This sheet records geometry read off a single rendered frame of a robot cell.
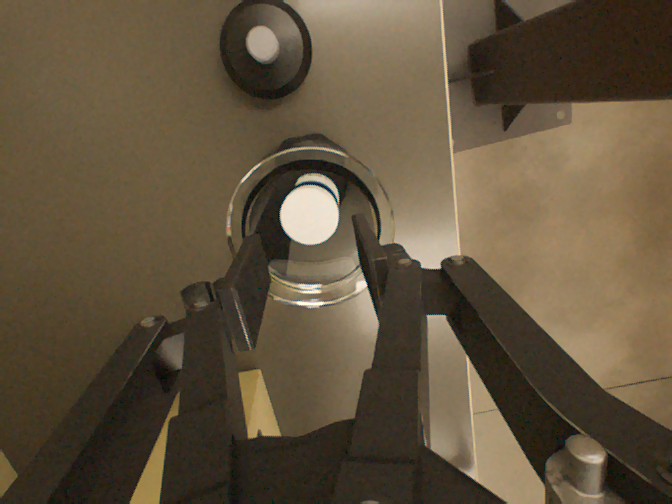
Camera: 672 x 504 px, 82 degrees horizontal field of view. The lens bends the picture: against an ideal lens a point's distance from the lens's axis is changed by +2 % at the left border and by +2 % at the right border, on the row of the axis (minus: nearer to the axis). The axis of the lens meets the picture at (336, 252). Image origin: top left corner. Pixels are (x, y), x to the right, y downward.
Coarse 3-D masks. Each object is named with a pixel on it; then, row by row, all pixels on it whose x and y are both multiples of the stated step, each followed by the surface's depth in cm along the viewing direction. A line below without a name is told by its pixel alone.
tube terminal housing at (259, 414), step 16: (240, 384) 52; (256, 384) 51; (176, 400) 51; (256, 400) 50; (256, 416) 48; (272, 416) 56; (160, 432) 48; (256, 432) 47; (272, 432) 54; (160, 448) 44; (160, 464) 42; (144, 480) 40; (160, 480) 40; (144, 496) 38
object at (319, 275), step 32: (288, 160) 23; (320, 160) 23; (352, 160) 23; (256, 192) 23; (352, 192) 38; (384, 192) 24; (256, 224) 28; (352, 224) 34; (384, 224) 24; (288, 256) 31; (320, 256) 32; (352, 256) 28; (288, 288) 26; (320, 288) 26; (352, 288) 26
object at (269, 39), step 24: (264, 0) 36; (240, 24) 36; (264, 24) 37; (288, 24) 37; (240, 48) 37; (264, 48) 35; (288, 48) 37; (240, 72) 38; (264, 72) 38; (288, 72) 38; (264, 96) 40
